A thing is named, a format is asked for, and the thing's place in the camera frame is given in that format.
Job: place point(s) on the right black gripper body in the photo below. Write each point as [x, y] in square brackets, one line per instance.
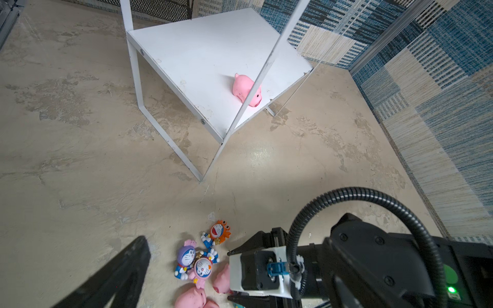
[261, 240]

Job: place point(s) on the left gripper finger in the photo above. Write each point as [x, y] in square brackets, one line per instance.
[119, 282]

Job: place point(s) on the pink rubber pig toy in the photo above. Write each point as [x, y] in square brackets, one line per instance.
[241, 88]
[192, 298]
[222, 282]
[211, 304]

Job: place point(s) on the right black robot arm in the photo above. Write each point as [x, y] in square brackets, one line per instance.
[359, 264]

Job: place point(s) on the white two-tier metal shelf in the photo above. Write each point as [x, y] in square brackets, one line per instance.
[198, 59]

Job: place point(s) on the orange crab Doraemon figure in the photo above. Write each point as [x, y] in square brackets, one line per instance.
[217, 234]

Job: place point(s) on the purple hooded Doraemon figure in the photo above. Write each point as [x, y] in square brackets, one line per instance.
[185, 259]

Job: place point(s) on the pink hooded Doraemon figure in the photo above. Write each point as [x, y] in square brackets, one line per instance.
[203, 268]

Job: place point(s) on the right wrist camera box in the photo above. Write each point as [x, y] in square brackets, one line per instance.
[249, 273]

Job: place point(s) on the black mesh wire shelf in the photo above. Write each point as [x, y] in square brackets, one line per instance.
[156, 11]

